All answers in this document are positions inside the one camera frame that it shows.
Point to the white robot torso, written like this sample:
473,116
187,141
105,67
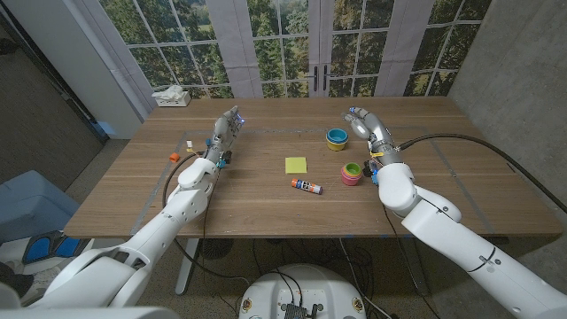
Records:
301,288

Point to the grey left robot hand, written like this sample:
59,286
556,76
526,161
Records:
223,135

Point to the black round fan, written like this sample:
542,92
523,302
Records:
215,248

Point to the blue upholstered seat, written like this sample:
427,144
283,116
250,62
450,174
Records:
31,204

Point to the orange and white glue stick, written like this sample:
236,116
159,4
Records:
306,186

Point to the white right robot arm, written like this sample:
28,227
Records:
443,230

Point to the grey tape outline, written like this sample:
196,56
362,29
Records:
155,190

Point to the small orange cap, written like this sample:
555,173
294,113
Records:
174,157

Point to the pink rainbow toy cup stack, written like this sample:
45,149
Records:
351,175

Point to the white tissue box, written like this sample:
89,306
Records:
173,99

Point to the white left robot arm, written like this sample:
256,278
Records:
177,212

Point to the printed window backdrop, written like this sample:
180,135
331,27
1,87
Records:
288,49

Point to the yellow sticky note pad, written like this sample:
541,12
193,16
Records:
296,165

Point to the white sneaker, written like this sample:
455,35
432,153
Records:
42,279

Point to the yellow and blue toy cups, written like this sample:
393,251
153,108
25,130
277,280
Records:
336,139

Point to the blue and black foot pedals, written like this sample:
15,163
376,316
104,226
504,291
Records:
40,249

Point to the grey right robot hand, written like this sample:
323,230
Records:
376,133

